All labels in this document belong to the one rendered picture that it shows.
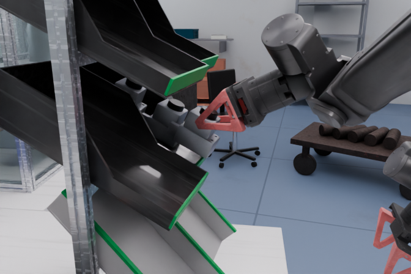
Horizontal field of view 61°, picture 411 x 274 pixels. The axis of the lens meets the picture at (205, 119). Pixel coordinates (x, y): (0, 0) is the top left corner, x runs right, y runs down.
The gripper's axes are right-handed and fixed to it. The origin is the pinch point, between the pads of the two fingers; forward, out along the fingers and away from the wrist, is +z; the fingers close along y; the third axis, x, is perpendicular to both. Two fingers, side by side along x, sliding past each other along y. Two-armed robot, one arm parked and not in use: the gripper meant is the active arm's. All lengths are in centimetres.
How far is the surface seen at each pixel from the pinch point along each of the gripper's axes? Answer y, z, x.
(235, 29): -635, 117, -86
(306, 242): -168, 38, 117
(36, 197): -33, 80, 4
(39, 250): -10, 61, 15
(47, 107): 19.6, 10.0, -10.5
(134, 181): 14.7, 7.0, 2.7
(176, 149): -1.0, 7.7, 2.9
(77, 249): 22.0, 13.3, 6.6
